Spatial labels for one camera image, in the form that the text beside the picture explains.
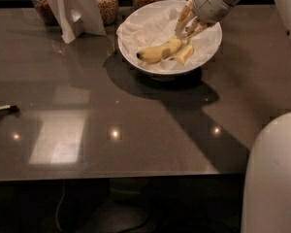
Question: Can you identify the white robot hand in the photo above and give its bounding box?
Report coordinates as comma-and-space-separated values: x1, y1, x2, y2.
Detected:
175, 0, 232, 40

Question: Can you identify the large yellow banana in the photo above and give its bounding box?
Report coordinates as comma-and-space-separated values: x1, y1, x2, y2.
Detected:
136, 37, 182, 64

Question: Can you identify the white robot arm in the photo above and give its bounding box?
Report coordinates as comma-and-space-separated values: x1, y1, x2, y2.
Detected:
184, 0, 291, 233

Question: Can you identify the small yellow banana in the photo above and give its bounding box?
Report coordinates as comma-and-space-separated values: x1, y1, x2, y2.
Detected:
175, 40, 194, 65

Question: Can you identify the white ceramic bowl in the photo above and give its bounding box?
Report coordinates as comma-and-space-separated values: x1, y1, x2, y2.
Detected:
116, 0, 223, 83

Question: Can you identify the banana at table edge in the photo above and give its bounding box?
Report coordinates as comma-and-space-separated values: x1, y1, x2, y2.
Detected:
0, 105, 18, 113

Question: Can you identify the white paper napkin liner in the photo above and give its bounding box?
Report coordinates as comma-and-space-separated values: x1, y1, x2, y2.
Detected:
115, 5, 222, 72

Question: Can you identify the middle glass grain jar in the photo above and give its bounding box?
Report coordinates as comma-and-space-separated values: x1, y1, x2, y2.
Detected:
96, 0, 118, 26

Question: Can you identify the white folded paper stand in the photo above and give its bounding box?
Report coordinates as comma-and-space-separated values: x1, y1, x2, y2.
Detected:
47, 0, 106, 44

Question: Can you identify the left glass grain jar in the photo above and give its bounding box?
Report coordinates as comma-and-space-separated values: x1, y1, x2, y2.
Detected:
31, 0, 58, 26

